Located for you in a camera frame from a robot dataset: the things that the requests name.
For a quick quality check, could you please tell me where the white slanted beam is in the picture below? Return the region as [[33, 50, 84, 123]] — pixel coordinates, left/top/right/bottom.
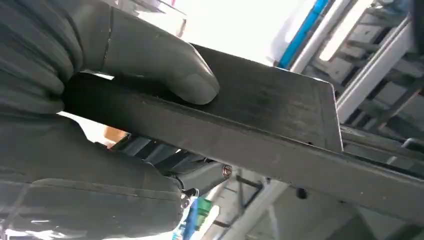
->
[[201, 180, 290, 240]]

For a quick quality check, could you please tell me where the grey metal rail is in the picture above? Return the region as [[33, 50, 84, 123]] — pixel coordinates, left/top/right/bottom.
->
[[340, 125, 424, 174]]

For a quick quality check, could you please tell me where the blue metal frame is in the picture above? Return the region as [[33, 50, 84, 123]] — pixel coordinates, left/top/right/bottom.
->
[[277, 0, 329, 70]]

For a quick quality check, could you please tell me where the green connector block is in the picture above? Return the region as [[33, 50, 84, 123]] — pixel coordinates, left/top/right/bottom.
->
[[193, 197, 213, 231]]

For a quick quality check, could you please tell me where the black metal stand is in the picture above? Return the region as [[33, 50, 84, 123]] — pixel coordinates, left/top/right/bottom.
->
[[211, 175, 265, 229]]

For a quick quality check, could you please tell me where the ribbed grey right arm sleeve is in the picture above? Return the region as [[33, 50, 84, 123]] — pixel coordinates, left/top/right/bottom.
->
[[0, 0, 84, 116]]

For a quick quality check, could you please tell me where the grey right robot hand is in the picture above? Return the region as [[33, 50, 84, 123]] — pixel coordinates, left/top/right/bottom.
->
[[0, 0, 233, 240]]

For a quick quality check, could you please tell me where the tan cardboard box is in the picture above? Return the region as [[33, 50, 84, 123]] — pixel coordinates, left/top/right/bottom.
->
[[103, 125, 129, 147]]

